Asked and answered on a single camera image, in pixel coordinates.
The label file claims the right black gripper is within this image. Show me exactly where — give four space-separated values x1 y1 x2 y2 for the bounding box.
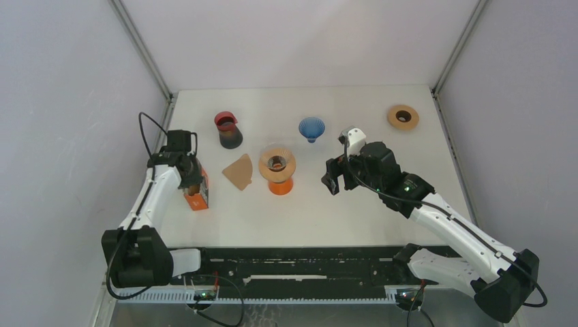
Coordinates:
321 150 383 196

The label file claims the orange coffee filter box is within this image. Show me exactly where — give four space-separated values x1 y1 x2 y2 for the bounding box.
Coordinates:
183 168 209 211

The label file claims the brown paper coffee filter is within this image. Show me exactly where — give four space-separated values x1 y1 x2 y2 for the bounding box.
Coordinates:
222 154 253 191

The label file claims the wooden dripper ring holder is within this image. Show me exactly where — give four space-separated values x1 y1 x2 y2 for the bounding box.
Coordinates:
258 146 296 183

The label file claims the orange glass carafe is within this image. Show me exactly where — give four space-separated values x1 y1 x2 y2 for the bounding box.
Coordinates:
267 162 296 196

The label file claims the clear glass dripper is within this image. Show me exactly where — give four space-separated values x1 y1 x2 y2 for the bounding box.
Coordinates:
260 143 294 172

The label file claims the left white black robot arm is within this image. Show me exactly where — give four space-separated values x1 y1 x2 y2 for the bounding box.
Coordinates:
101 129 213 290

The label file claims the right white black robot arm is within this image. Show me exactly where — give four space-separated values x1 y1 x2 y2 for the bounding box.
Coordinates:
321 136 548 323

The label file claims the blue glass dripper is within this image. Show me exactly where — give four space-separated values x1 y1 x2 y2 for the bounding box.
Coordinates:
298 117 326 143

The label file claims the red black carafe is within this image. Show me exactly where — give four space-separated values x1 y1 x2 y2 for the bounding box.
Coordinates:
214 111 243 149

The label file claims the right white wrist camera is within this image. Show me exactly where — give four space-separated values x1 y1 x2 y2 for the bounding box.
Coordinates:
338 126 366 155

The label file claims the far wooden dripper ring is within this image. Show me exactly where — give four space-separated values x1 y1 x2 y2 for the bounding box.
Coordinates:
386 104 420 131

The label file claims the right black camera cable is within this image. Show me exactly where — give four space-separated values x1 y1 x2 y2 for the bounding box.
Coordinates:
343 135 548 327

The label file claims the black camera cable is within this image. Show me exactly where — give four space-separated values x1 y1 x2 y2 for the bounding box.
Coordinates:
343 135 548 327
104 112 169 301

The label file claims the left black camera cable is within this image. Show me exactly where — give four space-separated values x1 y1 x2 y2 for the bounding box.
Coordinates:
104 112 169 301

